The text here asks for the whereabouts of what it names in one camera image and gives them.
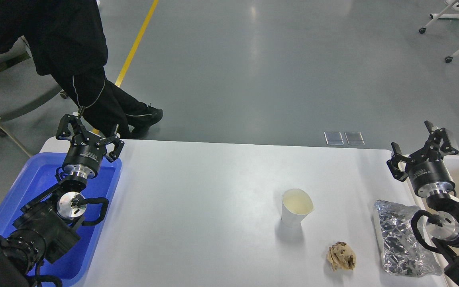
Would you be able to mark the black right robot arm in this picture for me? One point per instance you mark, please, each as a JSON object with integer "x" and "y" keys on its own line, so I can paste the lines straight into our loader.
{"x": 431, "y": 180}

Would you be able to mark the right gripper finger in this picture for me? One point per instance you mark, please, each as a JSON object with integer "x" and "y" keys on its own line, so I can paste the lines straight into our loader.
{"x": 393, "y": 163}
{"x": 440, "y": 143}

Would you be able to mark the white paper cup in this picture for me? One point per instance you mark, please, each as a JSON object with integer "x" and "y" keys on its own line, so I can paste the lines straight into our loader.
{"x": 296, "y": 205}

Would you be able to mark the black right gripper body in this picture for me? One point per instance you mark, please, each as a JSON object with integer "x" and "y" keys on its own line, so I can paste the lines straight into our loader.
{"x": 430, "y": 177}

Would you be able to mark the grey office chair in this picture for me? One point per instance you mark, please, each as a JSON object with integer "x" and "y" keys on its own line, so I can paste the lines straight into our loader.
{"x": 22, "y": 90}

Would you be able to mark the crumpled silver foil bag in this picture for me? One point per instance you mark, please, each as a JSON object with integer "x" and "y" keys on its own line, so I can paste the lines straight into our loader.
{"x": 401, "y": 253}

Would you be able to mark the right metal floor plate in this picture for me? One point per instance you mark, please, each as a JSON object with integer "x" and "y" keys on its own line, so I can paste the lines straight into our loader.
{"x": 354, "y": 138}

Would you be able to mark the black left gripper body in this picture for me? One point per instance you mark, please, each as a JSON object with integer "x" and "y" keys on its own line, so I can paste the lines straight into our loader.
{"x": 85, "y": 156}

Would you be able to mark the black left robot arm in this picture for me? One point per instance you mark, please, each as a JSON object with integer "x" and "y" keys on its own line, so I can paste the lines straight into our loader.
{"x": 47, "y": 228}

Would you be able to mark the person in black clothes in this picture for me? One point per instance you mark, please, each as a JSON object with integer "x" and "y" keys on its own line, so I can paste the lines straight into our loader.
{"x": 67, "y": 42}

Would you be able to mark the crumpled brown paper ball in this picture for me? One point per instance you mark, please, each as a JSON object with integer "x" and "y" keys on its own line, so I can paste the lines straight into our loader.
{"x": 341, "y": 256}

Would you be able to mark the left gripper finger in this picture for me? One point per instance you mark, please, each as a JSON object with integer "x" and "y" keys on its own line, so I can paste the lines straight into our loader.
{"x": 71, "y": 127}
{"x": 115, "y": 140}

